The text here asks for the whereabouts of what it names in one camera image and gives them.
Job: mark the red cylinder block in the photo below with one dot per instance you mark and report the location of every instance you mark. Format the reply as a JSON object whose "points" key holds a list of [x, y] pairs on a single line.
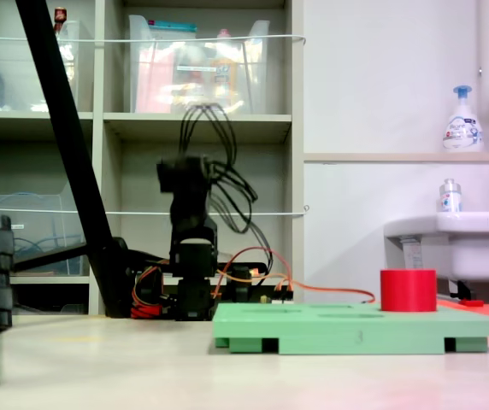
{"points": [[408, 290]]}

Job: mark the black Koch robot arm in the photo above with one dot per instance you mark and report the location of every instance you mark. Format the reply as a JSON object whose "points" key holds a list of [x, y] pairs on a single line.
{"points": [[193, 256]]}

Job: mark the small red block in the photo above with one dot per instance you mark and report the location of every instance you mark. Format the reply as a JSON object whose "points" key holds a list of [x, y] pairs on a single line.
{"points": [[472, 303]]}

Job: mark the beige shelf unit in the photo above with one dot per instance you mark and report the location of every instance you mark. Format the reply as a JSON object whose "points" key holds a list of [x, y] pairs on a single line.
{"points": [[197, 128]]}

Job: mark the large clear plastic bin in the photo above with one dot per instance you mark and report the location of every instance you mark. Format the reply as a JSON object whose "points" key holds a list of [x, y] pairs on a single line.
{"points": [[197, 77]]}

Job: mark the orange-labelled bottle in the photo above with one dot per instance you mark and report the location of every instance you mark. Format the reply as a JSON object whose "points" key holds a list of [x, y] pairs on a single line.
{"points": [[225, 77]]}

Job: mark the black clamp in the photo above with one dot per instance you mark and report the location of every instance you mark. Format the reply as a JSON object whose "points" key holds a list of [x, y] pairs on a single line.
{"points": [[241, 282]]}

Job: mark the thick black tripod leg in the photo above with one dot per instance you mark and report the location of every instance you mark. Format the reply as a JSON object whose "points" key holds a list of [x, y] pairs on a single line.
{"points": [[63, 119]]}

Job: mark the blue-topped packet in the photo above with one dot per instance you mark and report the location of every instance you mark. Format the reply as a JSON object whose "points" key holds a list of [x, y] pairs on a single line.
{"points": [[172, 27]]}

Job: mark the small circuit board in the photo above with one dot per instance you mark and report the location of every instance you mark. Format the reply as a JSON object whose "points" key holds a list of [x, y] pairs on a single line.
{"points": [[281, 300]]}

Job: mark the thin black tripod strut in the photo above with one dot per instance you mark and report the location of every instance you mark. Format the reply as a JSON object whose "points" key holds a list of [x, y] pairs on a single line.
{"points": [[48, 256]]}

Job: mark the red-capped bottle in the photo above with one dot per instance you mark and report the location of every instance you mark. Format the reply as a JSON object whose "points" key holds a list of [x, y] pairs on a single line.
{"points": [[60, 17]]}

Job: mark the green board with shaped holes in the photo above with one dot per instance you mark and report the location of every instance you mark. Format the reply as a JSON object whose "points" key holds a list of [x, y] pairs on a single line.
{"points": [[355, 329]]}

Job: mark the small silver-capped bottle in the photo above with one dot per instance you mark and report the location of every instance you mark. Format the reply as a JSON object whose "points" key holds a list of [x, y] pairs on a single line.
{"points": [[449, 198]]}

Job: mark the white soap pump bottle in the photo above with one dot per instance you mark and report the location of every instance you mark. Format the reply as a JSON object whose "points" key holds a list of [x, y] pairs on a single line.
{"points": [[462, 128]]}

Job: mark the white sink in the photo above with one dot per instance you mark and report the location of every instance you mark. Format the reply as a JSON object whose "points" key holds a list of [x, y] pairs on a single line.
{"points": [[475, 252]]}

